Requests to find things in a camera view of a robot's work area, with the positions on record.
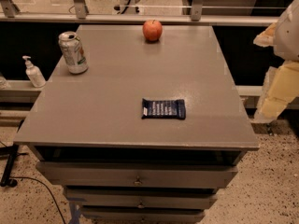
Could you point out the blue rxbar blueberry wrapper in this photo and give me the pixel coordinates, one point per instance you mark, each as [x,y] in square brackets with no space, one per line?
[164,109]

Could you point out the top grey drawer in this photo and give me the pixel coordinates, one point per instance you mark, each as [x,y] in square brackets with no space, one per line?
[137,175]

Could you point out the metal window railing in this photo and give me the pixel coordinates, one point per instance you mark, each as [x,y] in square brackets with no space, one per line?
[80,11]

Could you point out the grey drawer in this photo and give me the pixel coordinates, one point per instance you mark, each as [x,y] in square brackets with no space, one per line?
[142,197]
[142,215]
[137,175]

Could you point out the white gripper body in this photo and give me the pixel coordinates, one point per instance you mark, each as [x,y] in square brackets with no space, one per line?
[289,36]

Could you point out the bottom grey drawer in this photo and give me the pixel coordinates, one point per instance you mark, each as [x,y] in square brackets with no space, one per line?
[142,215]

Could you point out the white pump soap bottle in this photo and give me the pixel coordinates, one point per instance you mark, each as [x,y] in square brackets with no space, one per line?
[34,73]

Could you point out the red apple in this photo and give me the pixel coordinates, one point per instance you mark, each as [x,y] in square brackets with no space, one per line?
[152,30]

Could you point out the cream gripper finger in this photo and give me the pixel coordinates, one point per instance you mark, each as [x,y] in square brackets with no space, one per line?
[266,38]
[280,87]

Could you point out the black stand leg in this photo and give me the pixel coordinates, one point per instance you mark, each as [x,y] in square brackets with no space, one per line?
[11,153]

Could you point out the grey drawer cabinet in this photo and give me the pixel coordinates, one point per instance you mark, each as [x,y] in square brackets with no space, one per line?
[96,117]

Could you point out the white crushed soda can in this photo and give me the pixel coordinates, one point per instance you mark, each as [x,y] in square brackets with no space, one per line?
[73,52]

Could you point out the middle grey drawer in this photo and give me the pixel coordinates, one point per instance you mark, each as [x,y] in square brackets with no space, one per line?
[142,197]

